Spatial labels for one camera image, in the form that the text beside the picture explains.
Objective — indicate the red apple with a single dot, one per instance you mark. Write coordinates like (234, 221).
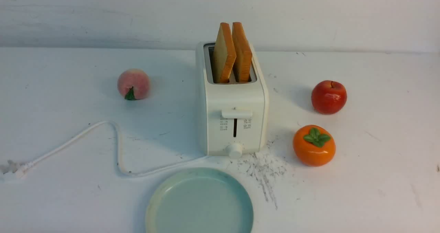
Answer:
(328, 97)

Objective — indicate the white two-slot toaster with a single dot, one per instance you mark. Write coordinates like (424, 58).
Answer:
(231, 117)

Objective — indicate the pink peach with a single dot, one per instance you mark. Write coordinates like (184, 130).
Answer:
(134, 84)

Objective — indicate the light green plate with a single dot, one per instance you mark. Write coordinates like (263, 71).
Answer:
(200, 200)

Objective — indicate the orange persimmon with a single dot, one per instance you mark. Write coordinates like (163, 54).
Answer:
(314, 146)

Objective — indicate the toast slice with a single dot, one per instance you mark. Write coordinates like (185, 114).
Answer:
(243, 61)
(224, 55)

